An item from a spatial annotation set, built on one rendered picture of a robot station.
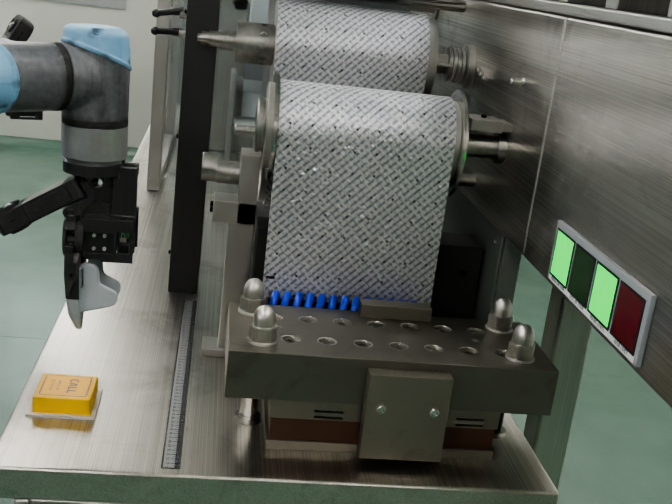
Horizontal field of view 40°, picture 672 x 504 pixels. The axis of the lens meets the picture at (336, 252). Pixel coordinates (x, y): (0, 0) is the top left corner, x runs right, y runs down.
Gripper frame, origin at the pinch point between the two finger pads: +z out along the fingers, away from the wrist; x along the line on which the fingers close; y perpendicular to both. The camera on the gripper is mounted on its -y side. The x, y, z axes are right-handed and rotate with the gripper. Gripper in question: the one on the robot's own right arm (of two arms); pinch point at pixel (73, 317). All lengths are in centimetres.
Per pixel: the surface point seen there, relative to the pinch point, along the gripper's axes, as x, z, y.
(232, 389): -10.3, 3.9, 19.7
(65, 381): 0.9, 9.1, -1.0
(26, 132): 567, 90, -116
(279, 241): 9.4, -8.6, 25.3
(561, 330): 22, 7, 72
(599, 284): -25, -17, 55
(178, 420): -3.4, 11.8, 13.5
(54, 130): 566, 87, -97
